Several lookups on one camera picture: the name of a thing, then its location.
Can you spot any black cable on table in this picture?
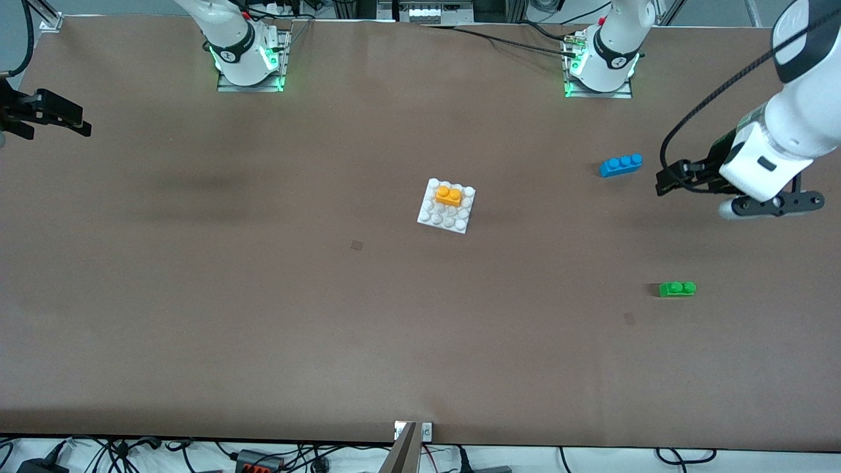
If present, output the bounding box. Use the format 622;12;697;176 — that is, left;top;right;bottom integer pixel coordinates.
424;23;582;56

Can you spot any white power strip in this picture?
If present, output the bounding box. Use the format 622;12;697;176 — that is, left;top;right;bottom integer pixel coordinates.
397;0;475;26

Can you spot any black power adapter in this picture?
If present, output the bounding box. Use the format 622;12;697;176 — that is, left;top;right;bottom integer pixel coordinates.
16;457;70;473

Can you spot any aluminium profile post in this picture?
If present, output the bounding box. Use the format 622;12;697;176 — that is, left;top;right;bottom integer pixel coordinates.
25;0;64;32

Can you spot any blue three-stud block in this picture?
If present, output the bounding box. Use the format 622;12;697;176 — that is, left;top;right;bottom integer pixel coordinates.
599;154;644;179

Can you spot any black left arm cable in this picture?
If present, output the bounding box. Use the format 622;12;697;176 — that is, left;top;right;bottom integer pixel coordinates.
659;10;841;195

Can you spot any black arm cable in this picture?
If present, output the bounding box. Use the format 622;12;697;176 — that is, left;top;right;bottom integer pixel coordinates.
0;0;34;76
659;10;841;195

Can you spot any grey brown camera beam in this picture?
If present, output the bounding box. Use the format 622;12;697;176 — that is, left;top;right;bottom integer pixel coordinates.
378;422;421;473

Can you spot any grey orange connector box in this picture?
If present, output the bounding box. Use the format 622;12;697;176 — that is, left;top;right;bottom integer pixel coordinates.
235;449;284;473

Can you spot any small metal bracket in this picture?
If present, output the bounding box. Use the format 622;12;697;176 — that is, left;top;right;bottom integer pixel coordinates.
394;421;434;442

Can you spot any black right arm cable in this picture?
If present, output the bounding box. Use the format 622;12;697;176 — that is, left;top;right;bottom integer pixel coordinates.
0;0;34;76

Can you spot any white studded base plate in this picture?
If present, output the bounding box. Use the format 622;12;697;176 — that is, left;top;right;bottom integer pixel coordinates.
417;178;476;235

